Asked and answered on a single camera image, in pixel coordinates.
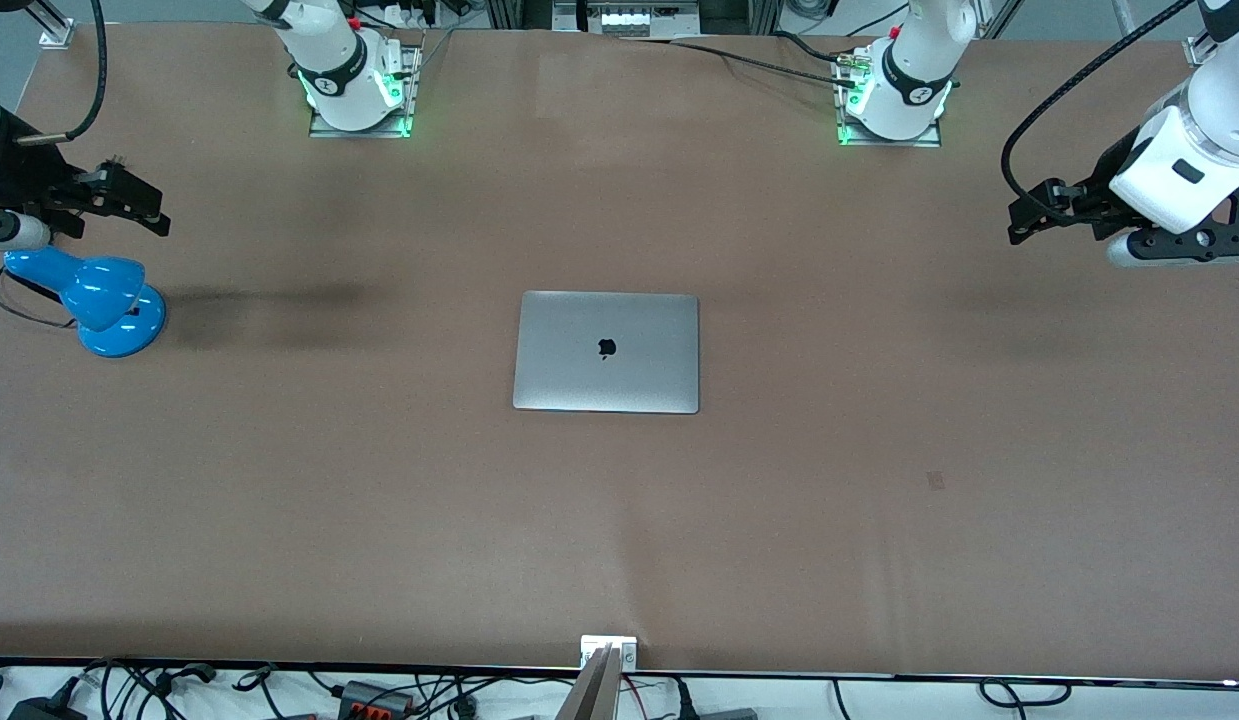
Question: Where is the long black table cable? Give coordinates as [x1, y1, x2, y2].
[619, 36, 860, 89]

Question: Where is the brown table cover sheet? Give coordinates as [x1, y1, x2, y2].
[0, 20, 1239, 681]

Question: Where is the short black table cable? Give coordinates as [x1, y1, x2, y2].
[772, 30, 870, 69]

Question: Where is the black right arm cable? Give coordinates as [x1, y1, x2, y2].
[17, 0, 110, 149]

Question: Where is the grey electrical switch box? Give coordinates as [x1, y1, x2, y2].
[552, 0, 702, 39]

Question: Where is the white mounting bracket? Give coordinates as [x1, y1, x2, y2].
[581, 635, 638, 669]

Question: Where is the black power brick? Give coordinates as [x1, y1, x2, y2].
[7, 695, 88, 720]

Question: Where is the black orange power adapter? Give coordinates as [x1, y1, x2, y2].
[337, 680, 416, 717]

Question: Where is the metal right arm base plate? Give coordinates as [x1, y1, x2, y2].
[309, 40, 422, 139]

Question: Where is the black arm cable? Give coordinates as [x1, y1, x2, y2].
[1001, 0, 1198, 223]
[17, 0, 110, 149]

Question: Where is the white power strip with plugs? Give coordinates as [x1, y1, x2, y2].
[374, 0, 455, 29]

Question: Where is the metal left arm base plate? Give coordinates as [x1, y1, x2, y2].
[835, 45, 944, 149]

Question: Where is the grey laptop computer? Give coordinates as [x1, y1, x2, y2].
[512, 290, 701, 415]

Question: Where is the grey metal camera pole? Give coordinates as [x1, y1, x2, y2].
[556, 645, 622, 720]

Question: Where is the blue desk lamp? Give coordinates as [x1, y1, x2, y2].
[3, 248, 168, 359]

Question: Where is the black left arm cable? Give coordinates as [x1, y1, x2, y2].
[1001, 0, 1198, 223]

